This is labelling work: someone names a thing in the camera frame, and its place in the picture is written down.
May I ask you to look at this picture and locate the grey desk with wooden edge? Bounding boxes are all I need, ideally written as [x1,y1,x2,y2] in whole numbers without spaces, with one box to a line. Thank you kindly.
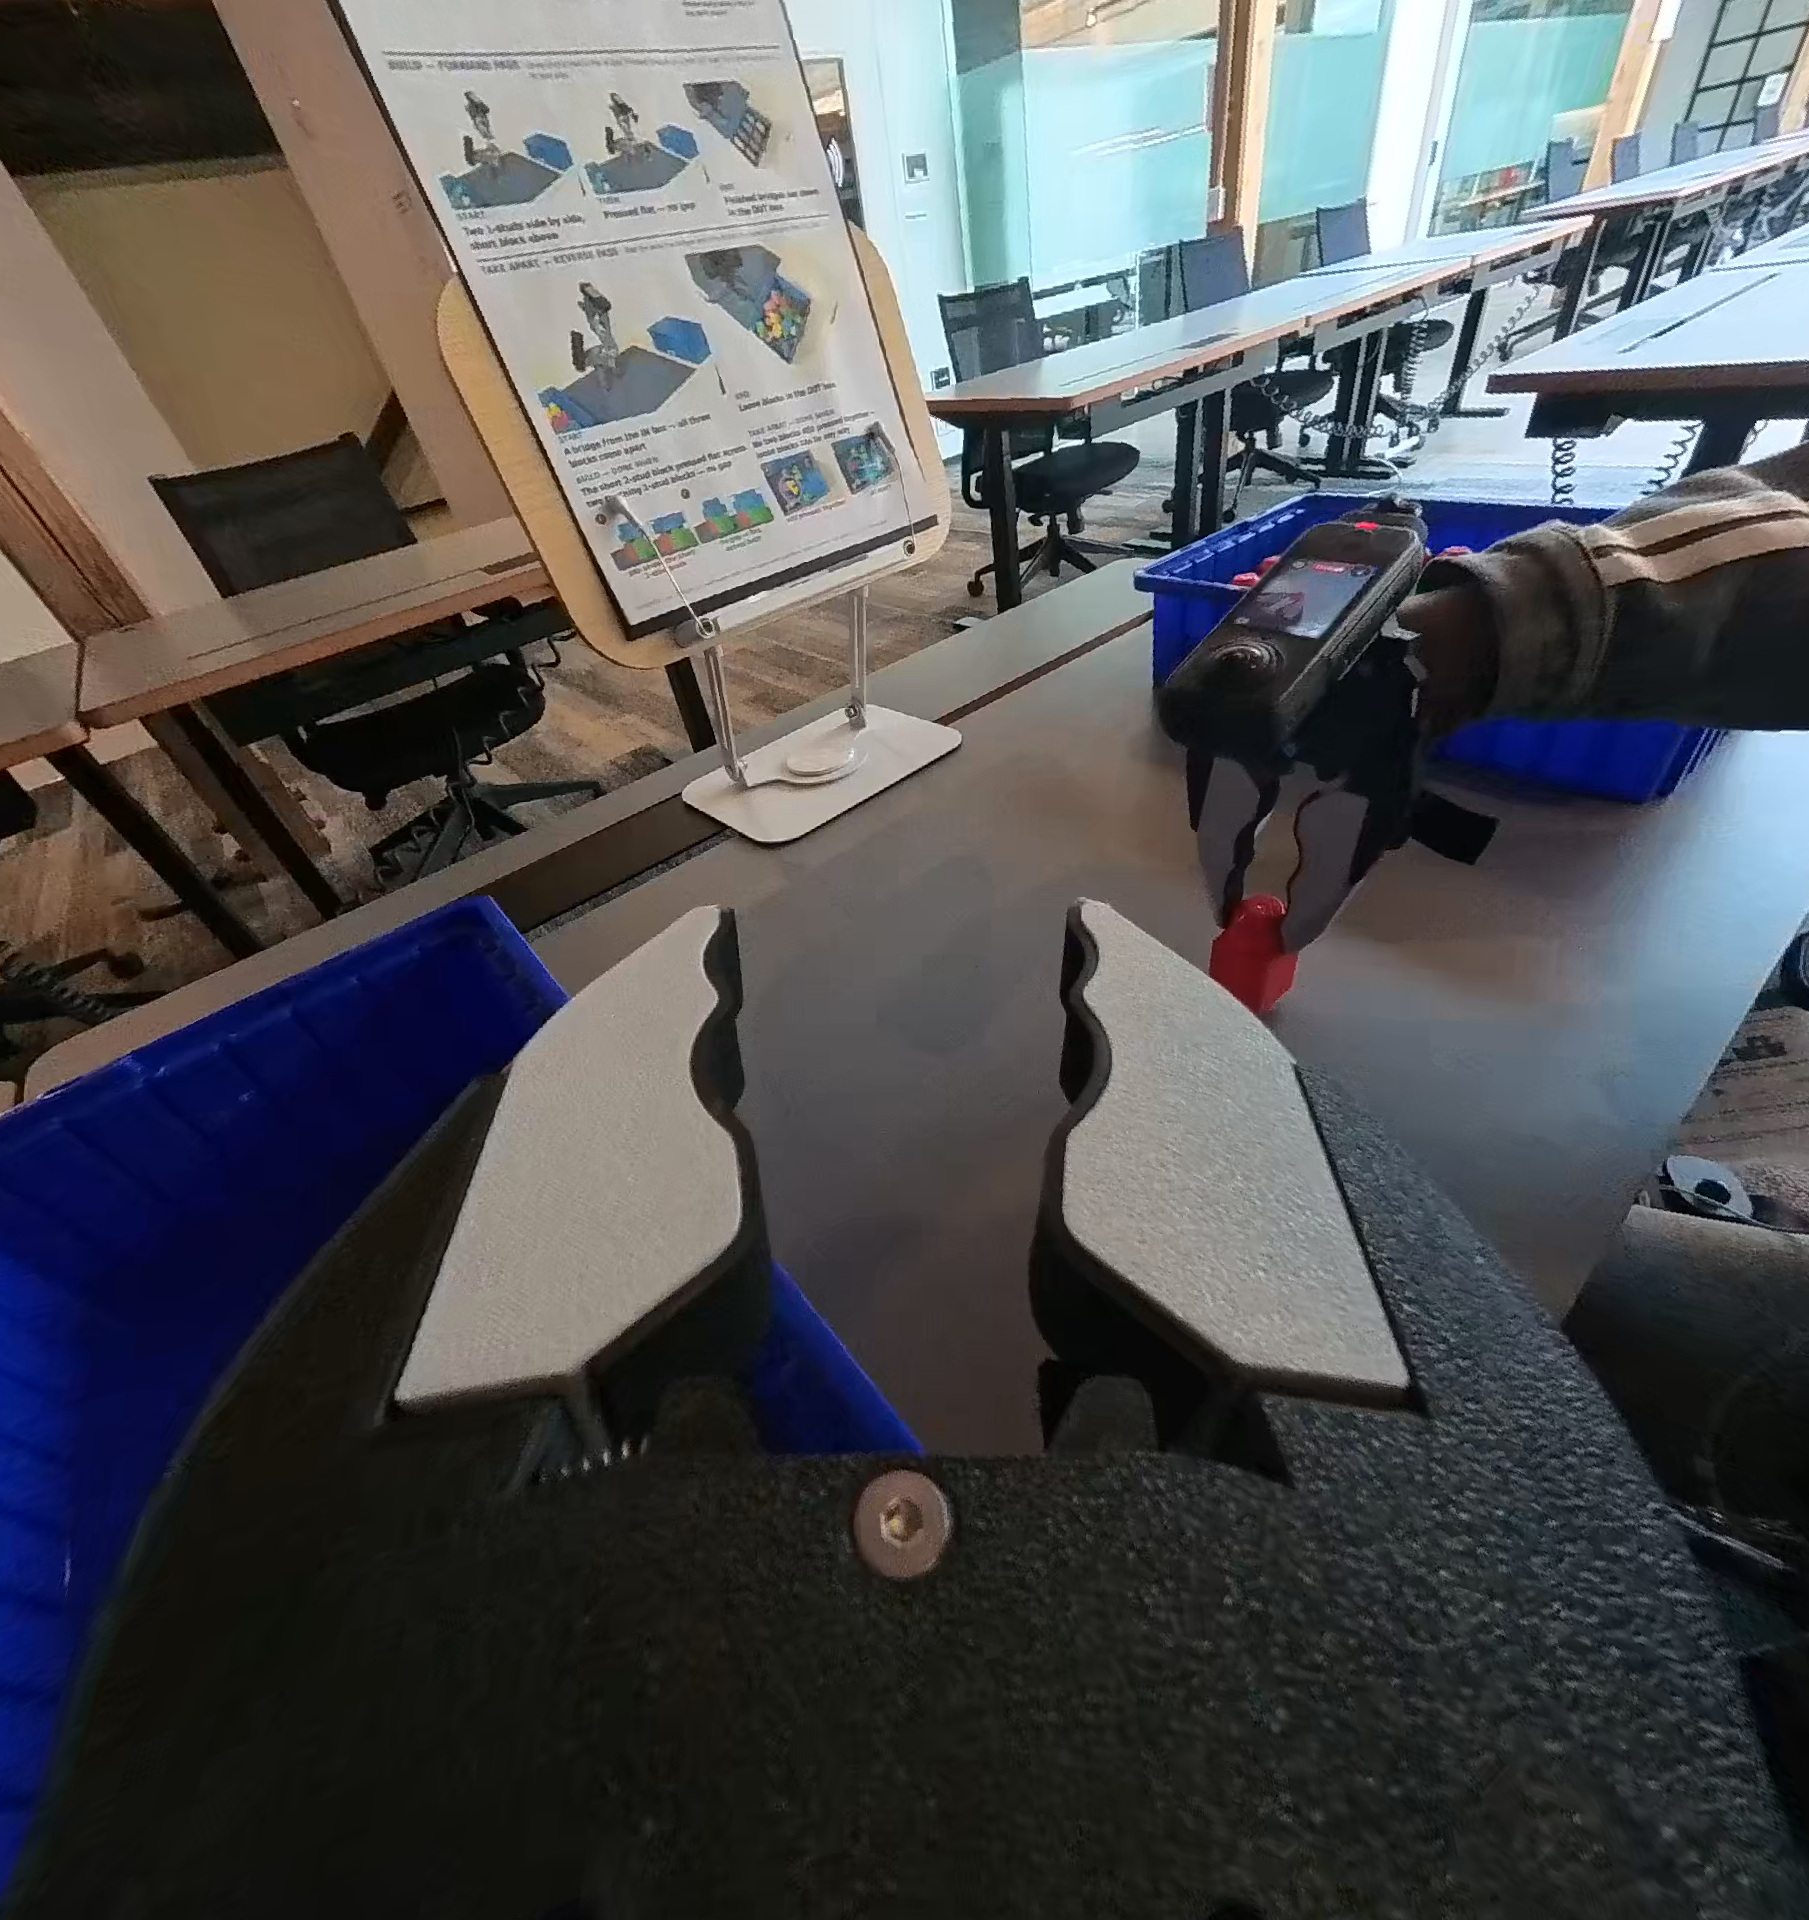
[1481,236,1809,487]

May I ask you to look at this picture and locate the black mesh office chair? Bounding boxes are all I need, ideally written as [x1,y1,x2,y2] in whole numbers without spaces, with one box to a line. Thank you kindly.
[939,282,1145,605]
[1175,228,1341,489]
[144,434,605,891]

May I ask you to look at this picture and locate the black coiled cable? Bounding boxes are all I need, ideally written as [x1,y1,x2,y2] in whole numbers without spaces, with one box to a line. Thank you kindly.
[0,884,144,1035]

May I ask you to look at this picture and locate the person's right forearm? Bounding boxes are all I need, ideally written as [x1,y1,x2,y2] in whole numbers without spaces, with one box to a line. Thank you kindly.
[1407,427,1809,757]

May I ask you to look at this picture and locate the wooden backing board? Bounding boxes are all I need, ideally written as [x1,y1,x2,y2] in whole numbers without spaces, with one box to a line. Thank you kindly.
[430,220,961,671]

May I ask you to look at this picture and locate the blue plastic bin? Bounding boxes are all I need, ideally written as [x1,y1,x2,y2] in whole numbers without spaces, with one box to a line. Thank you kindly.
[1137,489,1732,807]
[0,895,927,1920]

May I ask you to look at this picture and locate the red mega block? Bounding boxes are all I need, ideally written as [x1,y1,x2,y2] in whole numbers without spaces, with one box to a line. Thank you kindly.
[1210,895,1302,1022]

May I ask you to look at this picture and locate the printed instruction sheet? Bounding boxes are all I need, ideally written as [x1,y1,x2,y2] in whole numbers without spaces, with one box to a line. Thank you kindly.
[329,0,943,645]

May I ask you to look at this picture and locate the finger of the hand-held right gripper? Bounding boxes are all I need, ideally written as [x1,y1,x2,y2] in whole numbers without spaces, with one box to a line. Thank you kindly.
[1190,747,1275,930]
[1287,782,1410,956]

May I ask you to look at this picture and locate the long wooden-edged desk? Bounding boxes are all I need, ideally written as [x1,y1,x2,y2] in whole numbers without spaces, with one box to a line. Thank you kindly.
[927,214,1599,610]

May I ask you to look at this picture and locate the light wooden desk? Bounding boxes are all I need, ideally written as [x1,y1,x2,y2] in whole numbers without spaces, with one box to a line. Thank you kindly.
[0,519,583,966]

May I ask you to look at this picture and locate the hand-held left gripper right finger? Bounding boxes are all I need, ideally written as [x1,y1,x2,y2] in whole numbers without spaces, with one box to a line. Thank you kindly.
[1032,895,1419,1408]

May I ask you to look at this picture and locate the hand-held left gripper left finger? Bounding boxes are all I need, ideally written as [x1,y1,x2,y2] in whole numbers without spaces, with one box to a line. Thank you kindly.
[395,903,774,1421]

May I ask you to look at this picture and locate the white metal document stand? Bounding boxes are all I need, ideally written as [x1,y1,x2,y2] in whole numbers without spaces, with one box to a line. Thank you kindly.
[682,584,965,841]

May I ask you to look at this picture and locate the person's leg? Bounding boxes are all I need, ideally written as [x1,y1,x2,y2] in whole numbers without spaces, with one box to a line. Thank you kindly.
[1566,1201,1809,1920]

